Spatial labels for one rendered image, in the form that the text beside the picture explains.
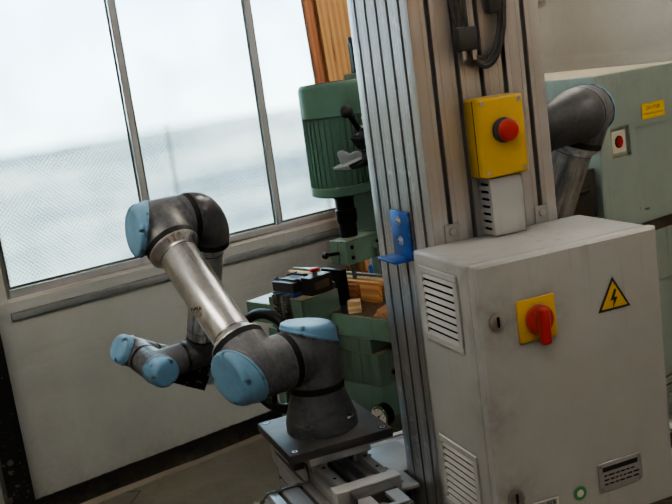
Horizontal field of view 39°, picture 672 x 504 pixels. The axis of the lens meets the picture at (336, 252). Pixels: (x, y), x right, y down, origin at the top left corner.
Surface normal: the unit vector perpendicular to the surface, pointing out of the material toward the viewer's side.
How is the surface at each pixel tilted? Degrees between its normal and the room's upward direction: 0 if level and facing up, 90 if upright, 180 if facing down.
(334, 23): 87
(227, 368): 95
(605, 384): 90
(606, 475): 90
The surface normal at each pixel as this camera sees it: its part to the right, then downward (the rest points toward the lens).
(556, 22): -0.80, 0.22
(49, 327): 0.59, 0.07
